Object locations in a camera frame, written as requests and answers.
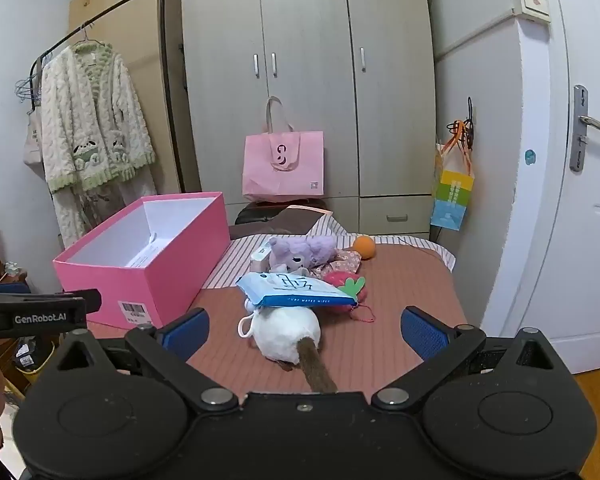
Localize silver door handle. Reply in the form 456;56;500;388
569;84;600;174

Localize black wall hook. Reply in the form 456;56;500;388
445;97;479;157

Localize white door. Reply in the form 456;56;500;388
480;0;600;377

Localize blue white wet wipes pack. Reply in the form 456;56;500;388
235;270;357;309

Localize brown blanket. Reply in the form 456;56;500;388
229;204;342;241

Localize purple plush doll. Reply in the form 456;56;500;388
268;235;337;279

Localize white tote bag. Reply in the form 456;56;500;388
22;109;46;167

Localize blue wire hangers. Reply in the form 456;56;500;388
14;72;37;104

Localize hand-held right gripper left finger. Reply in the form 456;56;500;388
55;308;241;413

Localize pink shopping bag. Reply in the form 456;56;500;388
242;95;326;202

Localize colourful paper bag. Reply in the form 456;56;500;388
429;142;476;231

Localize grey wardrobe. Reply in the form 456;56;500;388
174;0;439;239

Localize orange ball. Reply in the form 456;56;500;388
352;235;376;260

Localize pink floral cloth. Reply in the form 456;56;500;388
314;248;364;281

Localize cream green fleece cardigan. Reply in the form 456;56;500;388
39;40;157;242

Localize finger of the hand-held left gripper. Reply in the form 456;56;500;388
0;287;103;315

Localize pink cardboard box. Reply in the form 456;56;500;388
52;191;231;329

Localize striped bed sheet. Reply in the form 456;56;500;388
204;214;456;292

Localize white blue medicine box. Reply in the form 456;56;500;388
250;239;274;274

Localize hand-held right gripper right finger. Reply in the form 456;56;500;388
371;306;566;413

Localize white plush toy brown tail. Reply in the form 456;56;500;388
237;305;339;394

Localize beige wall switch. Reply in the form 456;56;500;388
510;0;552;24

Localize white paper slip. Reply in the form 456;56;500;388
127;233;172;269

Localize yellow bin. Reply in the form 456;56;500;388
12;335;57;387

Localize pink knitted toy green leaves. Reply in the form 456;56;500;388
322;269;376;324

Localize black clothes rack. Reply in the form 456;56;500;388
29;0;183;196

